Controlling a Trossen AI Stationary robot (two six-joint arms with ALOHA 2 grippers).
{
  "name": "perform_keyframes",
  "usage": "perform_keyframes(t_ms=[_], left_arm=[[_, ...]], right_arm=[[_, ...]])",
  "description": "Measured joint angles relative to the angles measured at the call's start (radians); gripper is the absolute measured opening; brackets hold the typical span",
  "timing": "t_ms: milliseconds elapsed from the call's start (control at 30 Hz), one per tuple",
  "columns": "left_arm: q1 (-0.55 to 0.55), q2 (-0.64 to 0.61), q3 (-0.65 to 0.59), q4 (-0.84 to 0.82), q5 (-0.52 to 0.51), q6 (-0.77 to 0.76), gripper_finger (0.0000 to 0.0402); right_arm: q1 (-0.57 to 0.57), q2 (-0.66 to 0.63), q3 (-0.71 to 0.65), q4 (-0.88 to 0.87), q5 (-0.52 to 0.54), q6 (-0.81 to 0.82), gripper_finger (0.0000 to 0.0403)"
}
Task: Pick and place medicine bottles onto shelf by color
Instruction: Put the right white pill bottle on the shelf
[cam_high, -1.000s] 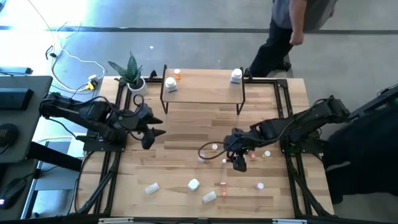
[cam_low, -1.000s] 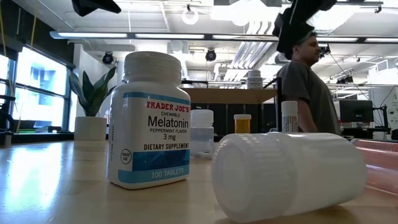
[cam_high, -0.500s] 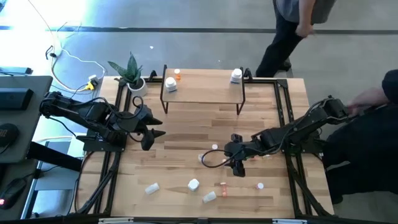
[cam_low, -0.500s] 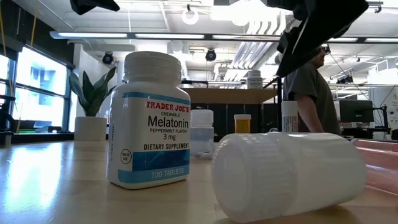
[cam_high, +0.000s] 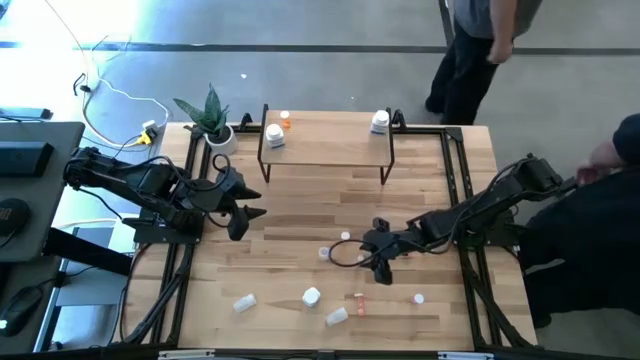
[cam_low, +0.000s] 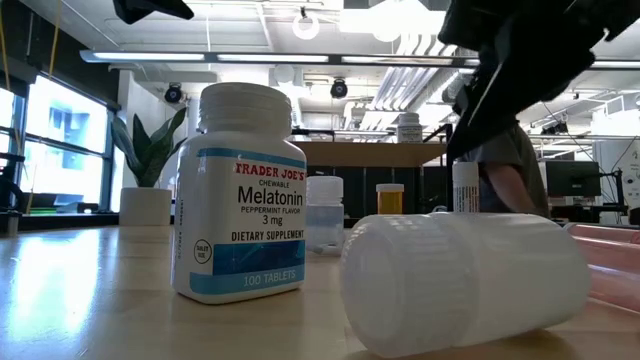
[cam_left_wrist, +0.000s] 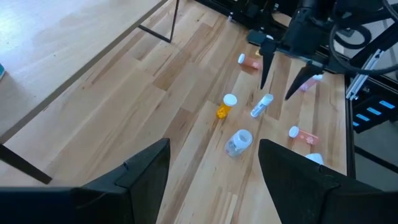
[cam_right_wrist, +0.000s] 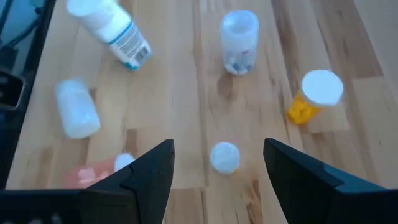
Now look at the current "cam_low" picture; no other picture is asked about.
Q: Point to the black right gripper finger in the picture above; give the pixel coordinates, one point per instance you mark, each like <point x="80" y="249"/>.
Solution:
<point x="472" y="95"/>
<point x="510" y="100"/>

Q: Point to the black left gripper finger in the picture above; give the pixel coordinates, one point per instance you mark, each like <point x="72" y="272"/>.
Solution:
<point x="150" y="11"/>

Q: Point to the white labelled pill bottle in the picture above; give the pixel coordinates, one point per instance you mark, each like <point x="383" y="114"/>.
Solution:
<point x="409" y="131"/>

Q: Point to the narrow white labelled bottle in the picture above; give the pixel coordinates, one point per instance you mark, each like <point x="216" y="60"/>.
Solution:
<point x="465" y="190"/>

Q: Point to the amber pill vial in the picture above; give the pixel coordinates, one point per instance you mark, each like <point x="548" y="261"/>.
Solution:
<point x="390" y="202"/>

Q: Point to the plain white plastic bottle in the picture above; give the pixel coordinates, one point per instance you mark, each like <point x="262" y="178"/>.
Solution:
<point x="450" y="285"/>

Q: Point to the small translucent plastic bottle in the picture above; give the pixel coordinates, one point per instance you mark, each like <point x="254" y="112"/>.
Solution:
<point x="324" y="220"/>

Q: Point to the white Melatonin supplement bottle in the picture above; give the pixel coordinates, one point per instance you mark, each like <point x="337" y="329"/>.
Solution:
<point x="240" y="200"/>

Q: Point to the long ceiling light bar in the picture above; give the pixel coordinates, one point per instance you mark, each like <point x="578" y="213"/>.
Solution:
<point x="150" y="56"/>

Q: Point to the person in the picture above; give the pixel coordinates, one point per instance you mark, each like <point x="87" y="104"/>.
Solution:
<point x="505" y="160"/>

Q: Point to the black ceiling spotlight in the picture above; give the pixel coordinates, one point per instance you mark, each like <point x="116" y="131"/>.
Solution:
<point x="173" y="94"/>
<point x="339" y="89"/>

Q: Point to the black computer monitor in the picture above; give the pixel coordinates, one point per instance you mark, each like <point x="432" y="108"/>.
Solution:
<point x="572" y="178"/>

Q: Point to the green snake plant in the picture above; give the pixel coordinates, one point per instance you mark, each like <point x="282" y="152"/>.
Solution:
<point x="147" y="155"/>

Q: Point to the large office window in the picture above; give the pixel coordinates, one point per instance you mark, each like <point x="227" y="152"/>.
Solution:
<point x="65" y="150"/>

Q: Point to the white round plant pot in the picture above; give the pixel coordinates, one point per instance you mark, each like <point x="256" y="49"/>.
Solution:
<point x="145" y="207"/>

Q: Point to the wooden shelf black metal frame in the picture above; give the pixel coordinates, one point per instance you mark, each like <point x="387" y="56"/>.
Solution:
<point x="370" y="154"/>

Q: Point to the black aluminium table frame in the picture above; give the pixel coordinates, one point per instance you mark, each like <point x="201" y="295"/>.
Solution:
<point x="75" y="221"/>

